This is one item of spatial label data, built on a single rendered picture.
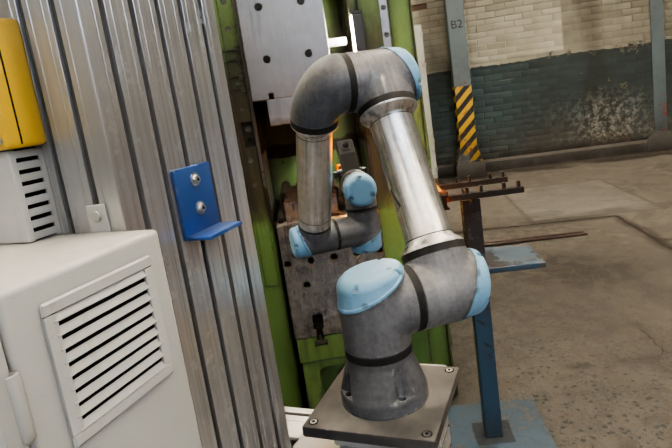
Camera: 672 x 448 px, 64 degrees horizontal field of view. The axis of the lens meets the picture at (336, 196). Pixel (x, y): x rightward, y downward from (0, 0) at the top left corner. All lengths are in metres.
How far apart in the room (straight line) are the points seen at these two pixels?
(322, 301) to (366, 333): 1.17
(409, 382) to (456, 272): 0.20
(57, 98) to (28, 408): 0.32
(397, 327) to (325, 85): 0.45
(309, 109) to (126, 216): 0.50
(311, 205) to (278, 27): 0.97
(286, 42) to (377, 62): 0.98
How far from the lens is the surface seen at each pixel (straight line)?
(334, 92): 1.01
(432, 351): 2.44
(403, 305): 0.89
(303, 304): 2.06
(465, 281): 0.94
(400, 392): 0.95
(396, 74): 1.04
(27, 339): 0.49
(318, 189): 1.14
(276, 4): 2.01
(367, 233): 1.28
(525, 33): 8.06
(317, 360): 2.16
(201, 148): 0.73
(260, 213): 2.18
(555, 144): 8.18
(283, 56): 1.99
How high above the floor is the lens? 1.34
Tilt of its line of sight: 10 degrees down
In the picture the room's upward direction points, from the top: 8 degrees counter-clockwise
